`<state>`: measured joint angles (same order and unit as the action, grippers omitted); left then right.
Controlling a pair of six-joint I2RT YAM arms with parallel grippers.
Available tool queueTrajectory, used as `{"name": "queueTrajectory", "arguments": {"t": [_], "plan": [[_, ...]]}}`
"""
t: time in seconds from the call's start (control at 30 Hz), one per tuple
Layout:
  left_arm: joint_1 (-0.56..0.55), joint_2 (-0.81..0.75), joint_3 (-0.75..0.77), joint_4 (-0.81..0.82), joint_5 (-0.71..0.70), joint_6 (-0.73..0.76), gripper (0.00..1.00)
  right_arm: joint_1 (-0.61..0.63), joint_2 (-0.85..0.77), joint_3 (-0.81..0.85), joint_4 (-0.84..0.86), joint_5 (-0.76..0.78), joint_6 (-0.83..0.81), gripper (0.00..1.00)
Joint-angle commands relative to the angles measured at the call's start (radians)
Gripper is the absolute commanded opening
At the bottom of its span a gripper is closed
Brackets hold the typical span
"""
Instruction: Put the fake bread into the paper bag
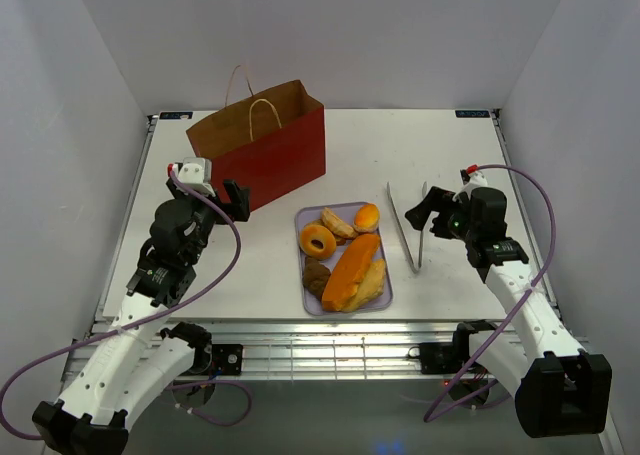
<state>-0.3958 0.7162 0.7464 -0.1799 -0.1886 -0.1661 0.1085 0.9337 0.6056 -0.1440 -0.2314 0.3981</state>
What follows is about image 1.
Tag round orange bun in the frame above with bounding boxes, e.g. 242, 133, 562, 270
353, 203, 380, 233

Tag metal tongs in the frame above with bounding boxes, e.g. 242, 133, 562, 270
386, 182, 424, 274

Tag orange donut bread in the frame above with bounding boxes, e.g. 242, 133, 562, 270
299, 225, 337, 260

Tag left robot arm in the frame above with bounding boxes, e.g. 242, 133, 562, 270
32, 178, 250, 454

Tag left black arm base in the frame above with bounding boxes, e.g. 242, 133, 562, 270
160, 322, 244, 376

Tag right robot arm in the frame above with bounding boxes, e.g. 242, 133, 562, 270
405, 185, 612, 438

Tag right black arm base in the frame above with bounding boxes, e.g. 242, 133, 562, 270
408, 320, 497, 375

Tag red paper bag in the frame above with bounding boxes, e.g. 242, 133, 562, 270
186, 80, 326, 211

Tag pale yellow flat bread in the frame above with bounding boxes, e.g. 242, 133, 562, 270
342, 259, 386, 312

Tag sliced brown bread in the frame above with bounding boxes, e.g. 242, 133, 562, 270
321, 207, 358, 240

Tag right blue table sticker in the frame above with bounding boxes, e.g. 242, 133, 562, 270
455, 110, 491, 119

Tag blue table sticker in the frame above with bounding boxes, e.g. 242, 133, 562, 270
455, 110, 491, 119
159, 111, 193, 120

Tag lilac plastic tray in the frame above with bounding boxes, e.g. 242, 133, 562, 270
295, 202, 393, 316

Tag long orange baguette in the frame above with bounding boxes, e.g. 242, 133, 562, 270
321, 233, 381, 312

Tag brown chocolate croissant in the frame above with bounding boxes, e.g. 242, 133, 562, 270
302, 256, 331, 300

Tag left blue table sticker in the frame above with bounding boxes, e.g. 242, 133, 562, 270
159, 111, 193, 120

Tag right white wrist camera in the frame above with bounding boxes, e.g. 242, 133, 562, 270
453, 165, 488, 201

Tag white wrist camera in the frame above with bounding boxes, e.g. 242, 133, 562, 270
167, 157, 216, 196
453, 165, 488, 201

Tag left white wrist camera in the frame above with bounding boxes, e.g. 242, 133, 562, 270
167, 157, 216, 196

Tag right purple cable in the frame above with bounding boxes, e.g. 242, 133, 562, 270
423, 163, 557, 424

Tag purple cable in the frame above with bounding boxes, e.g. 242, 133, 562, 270
0, 172, 254, 441
423, 163, 557, 424

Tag aluminium table frame rail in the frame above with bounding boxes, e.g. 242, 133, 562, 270
201, 320, 457, 382

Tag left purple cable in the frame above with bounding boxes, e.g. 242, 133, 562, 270
0, 172, 254, 441

